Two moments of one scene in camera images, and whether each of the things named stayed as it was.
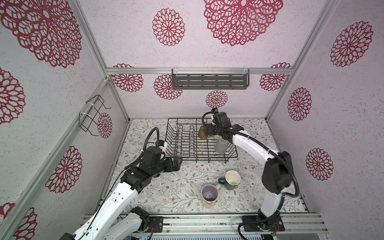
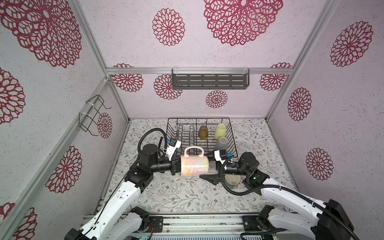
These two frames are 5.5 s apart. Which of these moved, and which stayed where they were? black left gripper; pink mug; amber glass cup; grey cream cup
Moved: pink mug
Stayed: black left gripper; amber glass cup; grey cream cup
